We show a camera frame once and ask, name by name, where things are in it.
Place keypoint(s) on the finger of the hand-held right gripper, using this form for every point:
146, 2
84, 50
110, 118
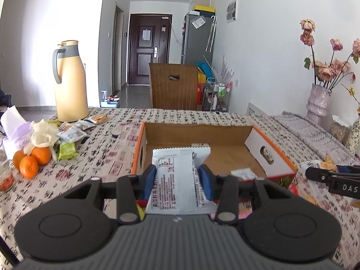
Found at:
348, 169
317, 175

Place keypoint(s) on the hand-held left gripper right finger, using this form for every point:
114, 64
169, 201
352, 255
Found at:
206, 182

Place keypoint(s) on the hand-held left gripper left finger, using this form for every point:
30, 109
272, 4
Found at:
149, 180

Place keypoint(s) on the white orange cracker packet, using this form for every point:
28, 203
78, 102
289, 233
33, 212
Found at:
316, 163

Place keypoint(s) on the red cardboard box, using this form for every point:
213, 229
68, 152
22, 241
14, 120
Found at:
230, 152

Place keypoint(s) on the patterned ceramic bottle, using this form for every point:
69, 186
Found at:
354, 140

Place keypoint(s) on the glass jar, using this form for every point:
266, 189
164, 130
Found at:
339, 130

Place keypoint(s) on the grey patterned cloth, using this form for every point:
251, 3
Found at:
306, 135

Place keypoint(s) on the pink textured vase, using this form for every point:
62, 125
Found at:
317, 104

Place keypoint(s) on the green snack packet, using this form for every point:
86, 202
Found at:
67, 150

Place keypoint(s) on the metal trolley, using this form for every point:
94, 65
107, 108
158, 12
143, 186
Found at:
218, 95

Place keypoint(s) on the red gift box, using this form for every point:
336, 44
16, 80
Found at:
200, 92

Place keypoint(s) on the wooden chair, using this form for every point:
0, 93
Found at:
174, 90

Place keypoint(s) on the dried pink roses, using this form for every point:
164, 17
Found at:
327, 71

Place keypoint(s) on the yellow bag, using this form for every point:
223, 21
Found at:
201, 78

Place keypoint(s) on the orange fruit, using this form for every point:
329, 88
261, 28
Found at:
28, 167
17, 159
41, 155

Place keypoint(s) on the purple dried decor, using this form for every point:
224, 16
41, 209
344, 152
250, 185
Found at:
223, 71

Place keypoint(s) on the blue plastic bin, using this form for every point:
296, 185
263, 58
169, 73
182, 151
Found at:
204, 68

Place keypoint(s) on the cream rubber glove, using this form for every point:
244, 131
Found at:
43, 133

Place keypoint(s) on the yellow thermos jug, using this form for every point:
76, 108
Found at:
70, 90

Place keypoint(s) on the dark brown door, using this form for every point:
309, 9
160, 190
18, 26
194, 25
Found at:
149, 50

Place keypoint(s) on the grey refrigerator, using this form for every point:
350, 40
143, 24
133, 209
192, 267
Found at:
197, 42

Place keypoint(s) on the purple tissue pack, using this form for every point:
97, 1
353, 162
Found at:
15, 129

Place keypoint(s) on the glass cup with goji berries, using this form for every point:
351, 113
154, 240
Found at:
5, 174

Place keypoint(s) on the white umbrella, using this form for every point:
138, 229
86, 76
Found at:
211, 33

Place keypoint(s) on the dark jacket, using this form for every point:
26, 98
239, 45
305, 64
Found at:
4, 99

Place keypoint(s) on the white electrical panel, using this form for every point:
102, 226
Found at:
232, 10

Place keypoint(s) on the yellow box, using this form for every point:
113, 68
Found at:
204, 8

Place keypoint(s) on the white wall socket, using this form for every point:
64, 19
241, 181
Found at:
236, 83

